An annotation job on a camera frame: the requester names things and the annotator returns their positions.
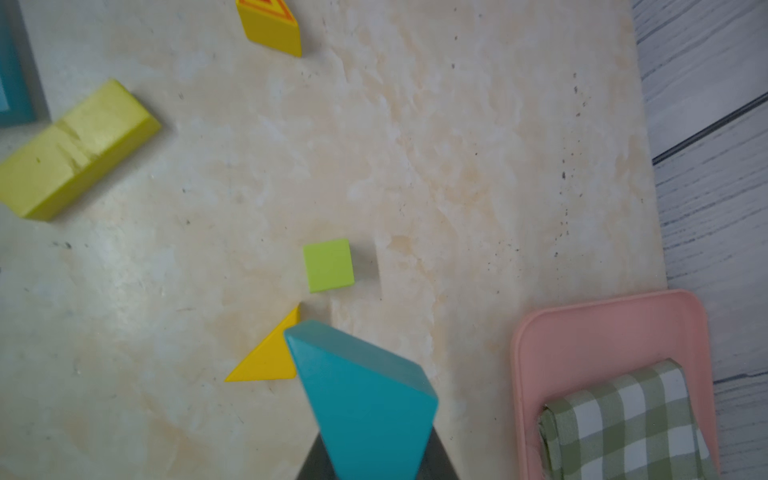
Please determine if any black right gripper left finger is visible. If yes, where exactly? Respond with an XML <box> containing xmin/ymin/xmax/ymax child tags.
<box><xmin>296</xmin><ymin>434</ymin><xmax>336</xmax><ymax>480</ymax></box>

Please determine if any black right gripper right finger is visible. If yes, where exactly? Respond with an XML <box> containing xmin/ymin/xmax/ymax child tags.
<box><xmin>416</xmin><ymin>428</ymin><xmax>459</xmax><ymax>480</ymax></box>

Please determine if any teal triangle wooden block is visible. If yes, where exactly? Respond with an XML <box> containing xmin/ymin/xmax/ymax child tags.
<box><xmin>284</xmin><ymin>320</ymin><xmax>439</xmax><ymax>479</ymax></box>

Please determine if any yellow triangle wooden block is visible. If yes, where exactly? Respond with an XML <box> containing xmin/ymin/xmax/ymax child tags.
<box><xmin>225</xmin><ymin>304</ymin><xmax>301</xmax><ymax>382</ymax></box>

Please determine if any green small cube block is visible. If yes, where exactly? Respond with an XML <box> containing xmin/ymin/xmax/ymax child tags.
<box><xmin>303</xmin><ymin>239</ymin><xmax>355</xmax><ymax>293</ymax></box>

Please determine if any lime green long block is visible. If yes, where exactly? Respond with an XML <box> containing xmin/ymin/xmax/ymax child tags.
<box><xmin>1</xmin><ymin>79</ymin><xmax>161</xmax><ymax>221</ymax></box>

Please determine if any orange triangle wooden block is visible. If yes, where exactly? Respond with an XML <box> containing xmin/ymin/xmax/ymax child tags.
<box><xmin>235</xmin><ymin>0</ymin><xmax>302</xmax><ymax>58</ymax></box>

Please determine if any teal long wooden block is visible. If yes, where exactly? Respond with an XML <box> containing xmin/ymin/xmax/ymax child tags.
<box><xmin>1</xmin><ymin>9</ymin><xmax>36</xmax><ymax>128</ymax></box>

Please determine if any pink tray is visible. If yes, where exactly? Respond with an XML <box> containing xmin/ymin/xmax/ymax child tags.
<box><xmin>510</xmin><ymin>289</ymin><xmax>720</xmax><ymax>479</ymax></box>

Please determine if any green checkered cloth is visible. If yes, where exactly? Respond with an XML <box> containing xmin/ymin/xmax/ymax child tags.
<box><xmin>538</xmin><ymin>359</ymin><xmax>719</xmax><ymax>479</ymax></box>

